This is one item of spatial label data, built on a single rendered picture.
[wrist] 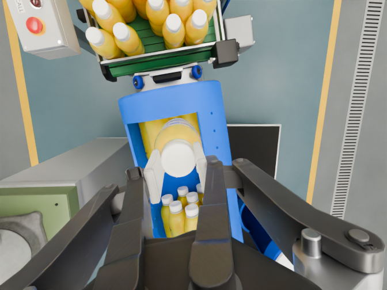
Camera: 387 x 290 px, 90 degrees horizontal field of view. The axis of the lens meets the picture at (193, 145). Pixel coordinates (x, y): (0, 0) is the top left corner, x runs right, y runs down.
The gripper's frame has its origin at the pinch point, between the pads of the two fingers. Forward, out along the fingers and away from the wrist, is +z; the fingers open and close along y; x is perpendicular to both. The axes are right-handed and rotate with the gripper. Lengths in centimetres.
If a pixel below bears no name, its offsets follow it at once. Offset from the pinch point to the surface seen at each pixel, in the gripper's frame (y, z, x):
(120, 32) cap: -10.3, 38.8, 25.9
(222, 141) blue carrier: 10.3, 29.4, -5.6
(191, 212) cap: -1.1, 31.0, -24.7
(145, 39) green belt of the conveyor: -6, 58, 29
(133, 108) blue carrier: -9.0, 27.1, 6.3
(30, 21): -30, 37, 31
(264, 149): 64, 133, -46
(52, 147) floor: -108, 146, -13
